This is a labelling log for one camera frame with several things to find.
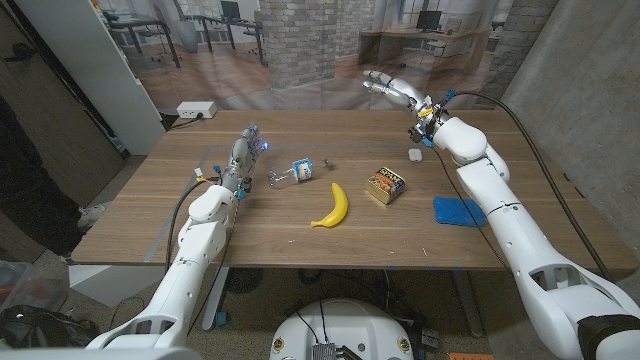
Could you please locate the white table leg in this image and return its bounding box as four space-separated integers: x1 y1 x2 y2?
201 266 231 332

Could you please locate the person in dark clothes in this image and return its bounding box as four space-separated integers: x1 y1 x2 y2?
0 94 114 257

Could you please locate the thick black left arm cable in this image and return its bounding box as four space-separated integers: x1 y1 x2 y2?
163 177 222 275

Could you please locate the clear plastic water bottle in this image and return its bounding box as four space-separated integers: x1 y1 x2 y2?
267 157 336 190

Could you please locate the clear plastic bin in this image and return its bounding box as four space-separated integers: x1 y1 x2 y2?
0 259 69 314

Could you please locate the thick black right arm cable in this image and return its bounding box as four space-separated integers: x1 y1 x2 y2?
439 89 612 277

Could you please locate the white power strip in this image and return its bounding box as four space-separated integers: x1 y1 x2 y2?
176 100 218 120

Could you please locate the blue ice pack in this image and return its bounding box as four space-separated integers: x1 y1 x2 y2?
432 195 489 229

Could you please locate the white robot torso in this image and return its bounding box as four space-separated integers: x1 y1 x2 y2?
269 298 415 360

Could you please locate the printed office backdrop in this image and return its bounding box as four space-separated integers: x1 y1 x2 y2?
94 0 561 112

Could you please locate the white cabinet panel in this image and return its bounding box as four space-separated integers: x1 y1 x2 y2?
14 0 167 156

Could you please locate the grey table leg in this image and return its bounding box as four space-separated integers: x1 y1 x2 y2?
449 269 485 339

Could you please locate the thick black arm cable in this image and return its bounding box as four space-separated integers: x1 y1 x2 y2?
439 89 612 277
163 177 222 275

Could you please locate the black bag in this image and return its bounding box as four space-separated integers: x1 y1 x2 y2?
0 304 101 350

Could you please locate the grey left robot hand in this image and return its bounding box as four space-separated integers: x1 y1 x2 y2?
219 124 270 194

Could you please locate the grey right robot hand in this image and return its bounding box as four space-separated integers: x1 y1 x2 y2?
362 69 434 114

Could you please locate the spam can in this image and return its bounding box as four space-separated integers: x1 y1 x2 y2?
364 166 407 206

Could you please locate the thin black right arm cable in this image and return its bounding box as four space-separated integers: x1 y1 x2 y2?
429 144 512 274

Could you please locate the yellow toy banana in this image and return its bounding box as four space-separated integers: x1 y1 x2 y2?
310 182 350 230

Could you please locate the black floor fan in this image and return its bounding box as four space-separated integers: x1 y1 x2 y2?
224 268 265 295

